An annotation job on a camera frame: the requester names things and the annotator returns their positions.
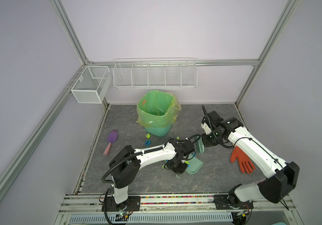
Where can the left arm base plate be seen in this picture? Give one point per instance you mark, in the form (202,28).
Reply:
(133,203)

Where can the green dustpan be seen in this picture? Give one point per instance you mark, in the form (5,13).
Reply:
(191,166)

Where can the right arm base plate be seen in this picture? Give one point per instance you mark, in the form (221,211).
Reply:
(230,202)

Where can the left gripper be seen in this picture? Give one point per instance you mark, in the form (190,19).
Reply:
(179,171)

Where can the green hand brush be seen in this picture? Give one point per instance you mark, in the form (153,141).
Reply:
(199,147)

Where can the purple pink spatula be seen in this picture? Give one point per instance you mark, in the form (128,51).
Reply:
(112,137)

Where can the long white wire basket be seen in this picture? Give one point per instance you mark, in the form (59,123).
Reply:
(155,73)

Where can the red rubber glove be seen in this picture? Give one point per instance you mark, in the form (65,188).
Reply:
(245,164)

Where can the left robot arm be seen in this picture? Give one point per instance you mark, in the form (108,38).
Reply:
(125,166)

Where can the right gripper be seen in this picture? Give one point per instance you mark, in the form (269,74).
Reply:
(206,143)

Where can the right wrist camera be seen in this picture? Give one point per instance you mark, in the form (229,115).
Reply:
(206,128)

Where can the green trash bin with bag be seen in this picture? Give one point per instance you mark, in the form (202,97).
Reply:
(157,112)

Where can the small white mesh basket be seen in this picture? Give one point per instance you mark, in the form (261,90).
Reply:
(92,85)

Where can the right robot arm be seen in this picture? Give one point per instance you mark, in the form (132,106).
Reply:
(280,177)

